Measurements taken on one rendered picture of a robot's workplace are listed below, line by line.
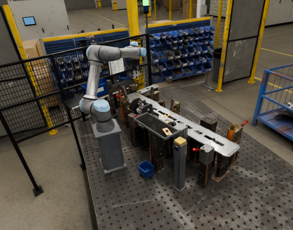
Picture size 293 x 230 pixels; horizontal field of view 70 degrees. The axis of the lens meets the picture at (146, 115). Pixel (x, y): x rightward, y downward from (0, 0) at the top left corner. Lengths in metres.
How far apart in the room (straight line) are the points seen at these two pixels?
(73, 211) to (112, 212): 1.07
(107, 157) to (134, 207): 0.46
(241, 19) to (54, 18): 5.87
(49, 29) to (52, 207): 6.50
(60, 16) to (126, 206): 7.29
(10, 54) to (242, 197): 3.25
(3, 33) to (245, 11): 4.04
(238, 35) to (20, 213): 4.60
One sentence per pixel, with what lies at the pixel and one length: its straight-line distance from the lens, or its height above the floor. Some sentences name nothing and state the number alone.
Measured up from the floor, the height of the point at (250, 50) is 0.76.
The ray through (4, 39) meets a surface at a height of 1.59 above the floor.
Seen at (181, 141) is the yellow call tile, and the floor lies 1.16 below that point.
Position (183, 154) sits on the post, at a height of 1.06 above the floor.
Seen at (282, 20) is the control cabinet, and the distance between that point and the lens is 13.48.
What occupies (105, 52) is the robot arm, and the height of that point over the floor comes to 1.67.
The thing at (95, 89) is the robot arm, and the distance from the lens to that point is 1.70.
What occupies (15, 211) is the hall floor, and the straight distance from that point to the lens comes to 2.99.
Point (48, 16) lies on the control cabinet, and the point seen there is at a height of 1.49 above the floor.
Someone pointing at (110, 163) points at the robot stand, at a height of 0.80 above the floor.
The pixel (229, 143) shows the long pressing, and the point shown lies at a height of 1.00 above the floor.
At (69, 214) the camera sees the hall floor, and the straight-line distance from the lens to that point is 2.66.
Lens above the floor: 2.04
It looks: 31 degrees down
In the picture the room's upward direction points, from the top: 5 degrees counter-clockwise
